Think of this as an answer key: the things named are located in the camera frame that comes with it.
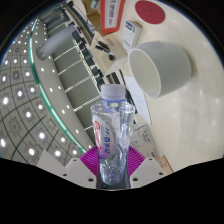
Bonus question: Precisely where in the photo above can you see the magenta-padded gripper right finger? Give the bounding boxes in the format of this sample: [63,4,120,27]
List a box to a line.
[124,144,167,190]

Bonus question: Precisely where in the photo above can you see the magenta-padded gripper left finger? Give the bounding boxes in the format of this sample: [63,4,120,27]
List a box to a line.
[64,144,101,190]

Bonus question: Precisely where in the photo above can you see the clear plastic water bottle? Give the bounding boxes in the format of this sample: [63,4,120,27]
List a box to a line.
[90,83,136,186]

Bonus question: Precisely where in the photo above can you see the group of round ceiling lights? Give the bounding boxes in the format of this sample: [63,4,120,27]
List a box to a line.
[0,19,98,164]

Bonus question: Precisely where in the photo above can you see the black desk bag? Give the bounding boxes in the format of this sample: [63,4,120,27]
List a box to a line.
[105,71,125,86]

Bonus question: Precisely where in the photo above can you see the white ceramic mug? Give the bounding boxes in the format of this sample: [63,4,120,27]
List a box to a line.
[128,40,193,99]

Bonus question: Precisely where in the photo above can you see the row of black office chairs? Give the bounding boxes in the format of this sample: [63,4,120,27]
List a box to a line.
[71,29,109,88]

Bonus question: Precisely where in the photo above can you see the small white pack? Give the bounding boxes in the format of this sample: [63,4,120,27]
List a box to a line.
[122,20,142,54]

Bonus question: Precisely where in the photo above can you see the brown cardboard box red flap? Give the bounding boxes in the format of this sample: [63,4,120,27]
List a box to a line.
[82,0,127,36]

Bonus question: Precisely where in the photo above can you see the flat round red coaster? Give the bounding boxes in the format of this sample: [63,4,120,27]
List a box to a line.
[134,0,166,25]

